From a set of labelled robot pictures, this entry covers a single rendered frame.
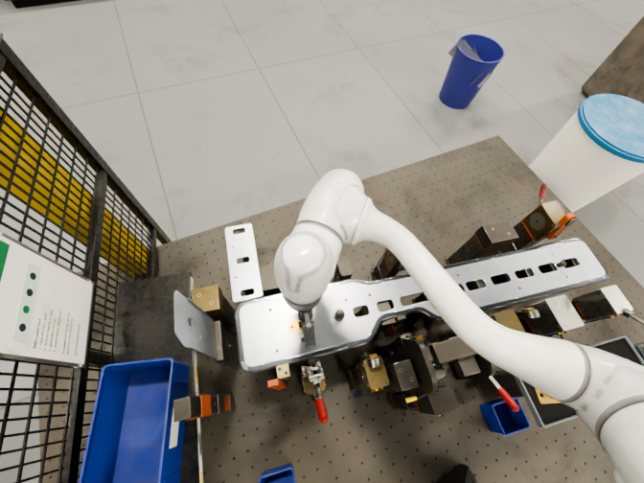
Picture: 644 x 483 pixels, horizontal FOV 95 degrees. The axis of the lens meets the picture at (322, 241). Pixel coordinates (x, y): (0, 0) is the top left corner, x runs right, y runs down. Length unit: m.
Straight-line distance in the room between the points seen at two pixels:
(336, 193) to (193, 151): 2.37
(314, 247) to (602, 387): 0.48
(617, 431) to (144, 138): 3.14
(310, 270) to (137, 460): 0.73
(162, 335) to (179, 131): 2.30
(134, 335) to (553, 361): 1.01
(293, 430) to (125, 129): 2.79
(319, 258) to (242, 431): 0.93
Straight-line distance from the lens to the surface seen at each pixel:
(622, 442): 0.62
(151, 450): 1.01
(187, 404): 0.81
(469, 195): 1.83
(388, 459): 1.33
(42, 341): 0.87
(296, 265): 0.46
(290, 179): 2.54
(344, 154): 2.76
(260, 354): 0.98
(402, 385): 0.89
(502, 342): 0.59
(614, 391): 0.65
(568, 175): 2.80
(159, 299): 1.07
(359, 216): 0.56
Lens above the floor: 1.97
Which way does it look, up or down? 62 degrees down
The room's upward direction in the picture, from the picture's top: 8 degrees clockwise
